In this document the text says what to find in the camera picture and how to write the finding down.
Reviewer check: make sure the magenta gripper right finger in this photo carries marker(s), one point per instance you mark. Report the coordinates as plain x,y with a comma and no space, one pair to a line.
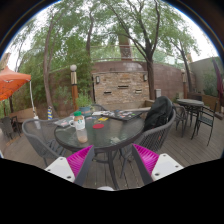
152,166

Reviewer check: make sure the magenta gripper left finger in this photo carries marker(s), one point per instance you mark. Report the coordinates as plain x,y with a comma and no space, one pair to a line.
75,167

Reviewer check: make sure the grey wicker chair right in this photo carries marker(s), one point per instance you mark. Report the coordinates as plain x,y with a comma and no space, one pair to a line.
152,139

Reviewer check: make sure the white mug with logo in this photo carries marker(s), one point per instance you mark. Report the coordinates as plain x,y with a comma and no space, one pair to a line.
78,125

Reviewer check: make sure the round glass patio table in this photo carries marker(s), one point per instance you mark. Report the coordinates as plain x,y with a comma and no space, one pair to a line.
115,135

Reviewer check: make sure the plastic bottle with green cap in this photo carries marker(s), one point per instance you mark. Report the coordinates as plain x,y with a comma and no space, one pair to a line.
81,134

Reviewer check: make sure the grey wicker chair left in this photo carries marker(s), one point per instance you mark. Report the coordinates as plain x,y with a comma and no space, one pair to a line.
40,134

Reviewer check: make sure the red round coaster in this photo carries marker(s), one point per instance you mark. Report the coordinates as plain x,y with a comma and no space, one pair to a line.
98,126

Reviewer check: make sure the black jacket on chair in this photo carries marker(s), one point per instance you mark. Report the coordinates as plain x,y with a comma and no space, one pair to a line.
160,113

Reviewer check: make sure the open magazine on table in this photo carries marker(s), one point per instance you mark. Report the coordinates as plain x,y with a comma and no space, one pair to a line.
118,114

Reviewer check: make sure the yellow card on table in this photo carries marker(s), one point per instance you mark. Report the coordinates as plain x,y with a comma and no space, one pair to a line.
103,119

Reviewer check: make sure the grey wicker chair behind table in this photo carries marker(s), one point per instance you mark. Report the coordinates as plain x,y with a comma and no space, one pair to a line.
97,107

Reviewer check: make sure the potted green plant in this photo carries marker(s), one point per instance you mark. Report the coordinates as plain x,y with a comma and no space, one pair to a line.
84,103

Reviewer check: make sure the black metal chair far right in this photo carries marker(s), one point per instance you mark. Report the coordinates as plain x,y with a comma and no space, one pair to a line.
205,116

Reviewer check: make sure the grey chair far left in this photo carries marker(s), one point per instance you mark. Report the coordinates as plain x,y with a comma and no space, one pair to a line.
10,126

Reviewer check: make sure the orange patio umbrella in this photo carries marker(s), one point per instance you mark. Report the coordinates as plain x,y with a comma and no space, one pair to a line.
11,81

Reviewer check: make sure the stone brick fountain wall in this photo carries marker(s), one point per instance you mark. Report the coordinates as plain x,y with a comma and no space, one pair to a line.
120,87

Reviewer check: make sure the wooden lamp post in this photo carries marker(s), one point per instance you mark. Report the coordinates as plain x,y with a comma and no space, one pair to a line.
73,69

